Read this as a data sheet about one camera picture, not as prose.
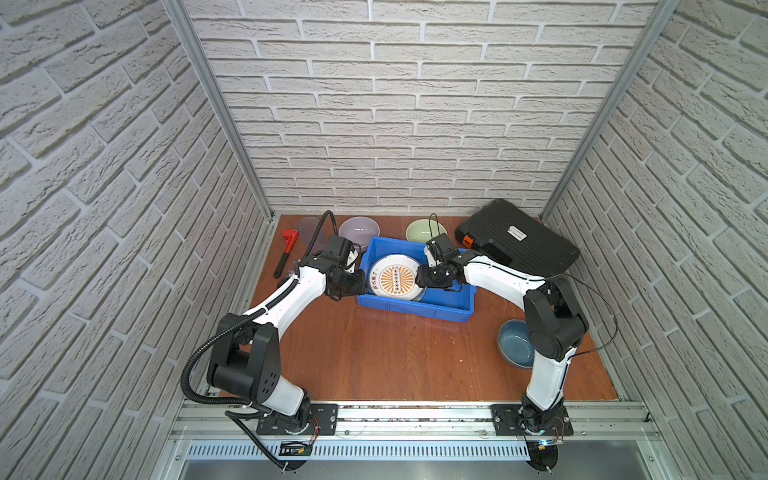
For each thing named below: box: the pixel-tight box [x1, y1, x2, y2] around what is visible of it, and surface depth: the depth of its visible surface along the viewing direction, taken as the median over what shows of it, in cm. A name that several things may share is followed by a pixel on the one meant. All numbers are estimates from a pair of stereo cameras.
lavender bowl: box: [338, 216, 381, 252], surface depth 112 cm
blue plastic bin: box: [356, 236, 477, 324], surface depth 96 cm
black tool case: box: [455, 198, 580, 277], surface depth 106 cm
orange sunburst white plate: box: [368, 254, 427, 301], surface depth 99 cm
